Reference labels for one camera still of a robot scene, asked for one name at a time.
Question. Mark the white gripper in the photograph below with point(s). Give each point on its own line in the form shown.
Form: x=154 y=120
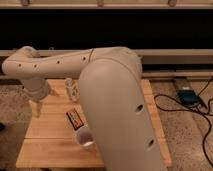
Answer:
x=36 y=89

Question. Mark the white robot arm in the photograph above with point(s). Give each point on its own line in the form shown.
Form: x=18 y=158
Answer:
x=111 y=97

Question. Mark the wooden table board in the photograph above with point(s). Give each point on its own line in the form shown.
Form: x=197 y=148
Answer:
x=50 y=139

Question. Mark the orange black snack bar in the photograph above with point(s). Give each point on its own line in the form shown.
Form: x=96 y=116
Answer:
x=74 y=119

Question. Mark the white paper cup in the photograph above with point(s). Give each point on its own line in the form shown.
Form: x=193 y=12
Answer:
x=84 y=137

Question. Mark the blue power adapter box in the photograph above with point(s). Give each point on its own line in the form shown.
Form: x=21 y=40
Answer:
x=188 y=97

